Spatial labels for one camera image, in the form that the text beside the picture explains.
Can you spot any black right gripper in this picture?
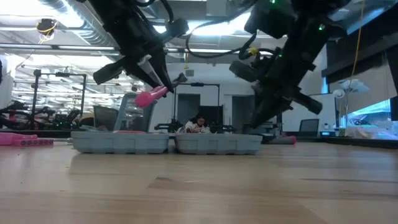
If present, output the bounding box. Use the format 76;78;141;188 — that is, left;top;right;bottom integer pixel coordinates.
249;45;324;129

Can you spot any black looped gripper cable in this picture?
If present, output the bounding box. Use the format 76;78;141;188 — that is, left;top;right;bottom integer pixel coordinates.
136;0;175;24
185;17;259;59

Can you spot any black gantry frame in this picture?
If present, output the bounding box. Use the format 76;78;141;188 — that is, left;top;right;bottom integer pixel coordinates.
172;82;221;125

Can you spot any pink handled claw hammer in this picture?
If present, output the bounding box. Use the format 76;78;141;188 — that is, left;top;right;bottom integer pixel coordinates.
134;72;188;109

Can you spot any long ceiling light bar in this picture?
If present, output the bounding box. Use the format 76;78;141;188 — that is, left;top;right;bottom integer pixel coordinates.
0;43;280;58

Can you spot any clear plastic bag pile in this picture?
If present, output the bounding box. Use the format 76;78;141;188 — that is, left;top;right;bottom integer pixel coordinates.
338;124;398;141

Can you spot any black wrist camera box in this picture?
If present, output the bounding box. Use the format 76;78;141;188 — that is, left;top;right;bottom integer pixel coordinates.
229;60;259;84
165;17;190;39

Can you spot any black camera rig stand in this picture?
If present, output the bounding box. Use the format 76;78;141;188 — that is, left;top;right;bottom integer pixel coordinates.
30;68;88;125

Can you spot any person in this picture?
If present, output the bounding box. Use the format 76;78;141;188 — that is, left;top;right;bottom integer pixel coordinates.
185;114;211;134
79;112;95;128

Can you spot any yellow hanging cable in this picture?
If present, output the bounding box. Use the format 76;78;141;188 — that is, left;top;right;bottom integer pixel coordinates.
349;0;365;85

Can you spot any grey door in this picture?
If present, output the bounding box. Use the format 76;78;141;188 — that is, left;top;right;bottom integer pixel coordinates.
177;93;201;125

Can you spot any dark office chair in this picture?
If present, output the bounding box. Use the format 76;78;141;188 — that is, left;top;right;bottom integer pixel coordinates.
298;118;320;136

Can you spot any black ceiling mounted device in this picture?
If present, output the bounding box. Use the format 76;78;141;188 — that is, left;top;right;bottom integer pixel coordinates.
35;17;58;35

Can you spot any grey mesh office chair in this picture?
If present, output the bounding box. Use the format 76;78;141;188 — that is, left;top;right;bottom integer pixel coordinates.
93;105;119;131

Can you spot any grey plastic tool case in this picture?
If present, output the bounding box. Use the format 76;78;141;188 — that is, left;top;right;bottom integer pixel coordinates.
70;130;264;156

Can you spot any silver ceiling duct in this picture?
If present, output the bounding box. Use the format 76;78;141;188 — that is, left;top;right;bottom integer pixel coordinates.
40;0;118;47

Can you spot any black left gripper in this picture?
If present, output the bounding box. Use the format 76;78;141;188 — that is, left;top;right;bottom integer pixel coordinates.
92;30;175;94

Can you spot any grey blue office chair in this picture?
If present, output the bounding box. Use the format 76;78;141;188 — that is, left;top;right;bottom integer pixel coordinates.
113;92;159;133

